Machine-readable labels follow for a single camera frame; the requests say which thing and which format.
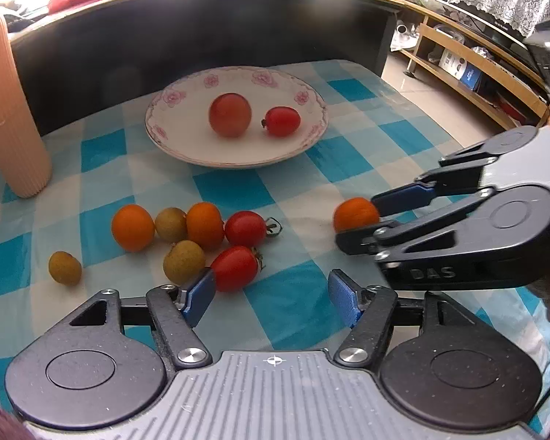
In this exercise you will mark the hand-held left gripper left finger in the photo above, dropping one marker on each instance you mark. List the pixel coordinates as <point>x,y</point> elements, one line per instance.
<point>200,294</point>

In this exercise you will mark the wooden shelf unit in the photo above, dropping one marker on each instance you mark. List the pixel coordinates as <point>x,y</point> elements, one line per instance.
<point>476,96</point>

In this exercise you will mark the small orange tomato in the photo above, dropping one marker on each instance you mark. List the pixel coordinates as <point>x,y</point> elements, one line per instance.
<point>132,228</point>
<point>355,213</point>
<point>205,225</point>

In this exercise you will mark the dark coffee table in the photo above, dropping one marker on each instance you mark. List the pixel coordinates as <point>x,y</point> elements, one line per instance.
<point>119,41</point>

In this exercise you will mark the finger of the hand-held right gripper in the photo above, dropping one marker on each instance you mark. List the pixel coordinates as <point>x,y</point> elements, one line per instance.
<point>405,198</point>
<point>355,241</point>

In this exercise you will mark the white floral plate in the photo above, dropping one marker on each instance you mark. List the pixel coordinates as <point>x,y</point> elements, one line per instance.
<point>197,146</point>

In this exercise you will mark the dark red cloth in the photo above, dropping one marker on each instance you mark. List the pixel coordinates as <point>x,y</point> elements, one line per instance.
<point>0,421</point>

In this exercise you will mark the large red tomato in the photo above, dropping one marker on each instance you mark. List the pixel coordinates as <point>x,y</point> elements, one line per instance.
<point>229,115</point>

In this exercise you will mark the blue box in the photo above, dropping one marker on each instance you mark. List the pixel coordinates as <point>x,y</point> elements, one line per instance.
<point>470,76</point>

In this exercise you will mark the blue white checkered tablecloth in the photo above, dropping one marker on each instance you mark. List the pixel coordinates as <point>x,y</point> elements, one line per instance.
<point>302,201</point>

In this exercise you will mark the red cherry tomato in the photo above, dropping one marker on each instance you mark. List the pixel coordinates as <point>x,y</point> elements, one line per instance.
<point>246,228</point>
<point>236,266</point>
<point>282,121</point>

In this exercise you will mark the pink ribbed cup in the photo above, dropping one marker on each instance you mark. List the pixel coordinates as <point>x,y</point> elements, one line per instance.
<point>13,119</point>

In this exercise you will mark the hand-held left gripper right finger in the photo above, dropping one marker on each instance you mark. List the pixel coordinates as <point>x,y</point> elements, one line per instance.
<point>342,294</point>

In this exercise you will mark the white box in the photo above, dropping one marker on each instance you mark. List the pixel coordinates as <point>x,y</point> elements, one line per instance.
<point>451,61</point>

